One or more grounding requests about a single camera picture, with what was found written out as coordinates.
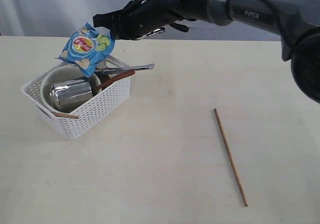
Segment white woven plastic basket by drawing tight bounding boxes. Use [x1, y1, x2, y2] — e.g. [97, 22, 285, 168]
[21, 62, 130, 140]

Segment brown wooden spoon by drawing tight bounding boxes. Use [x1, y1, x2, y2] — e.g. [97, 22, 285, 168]
[93, 70, 136, 91]

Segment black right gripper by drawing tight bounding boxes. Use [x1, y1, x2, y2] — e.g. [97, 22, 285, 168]
[92, 0, 208, 40]

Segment blue potato chips bag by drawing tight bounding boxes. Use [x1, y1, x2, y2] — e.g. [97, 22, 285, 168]
[58, 23, 115, 77]

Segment steel fork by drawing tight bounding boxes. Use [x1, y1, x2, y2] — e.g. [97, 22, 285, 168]
[94, 63, 155, 75]

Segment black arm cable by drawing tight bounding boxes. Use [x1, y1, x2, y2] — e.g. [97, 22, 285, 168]
[226, 0, 296, 50]

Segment brown wooden chopstick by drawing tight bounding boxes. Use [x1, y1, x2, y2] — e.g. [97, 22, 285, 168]
[52, 112, 80, 120]
[213, 108, 249, 207]

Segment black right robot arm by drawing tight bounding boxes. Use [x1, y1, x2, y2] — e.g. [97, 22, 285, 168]
[93, 0, 320, 102]

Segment shiny steel cup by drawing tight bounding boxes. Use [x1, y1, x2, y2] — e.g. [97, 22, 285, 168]
[49, 77, 93, 113]

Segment white ceramic bowl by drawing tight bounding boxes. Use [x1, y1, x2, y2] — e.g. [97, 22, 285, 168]
[40, 65, 102, 114]

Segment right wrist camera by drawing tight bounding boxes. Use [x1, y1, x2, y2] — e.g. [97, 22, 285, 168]
[134, 27, 166, 41]

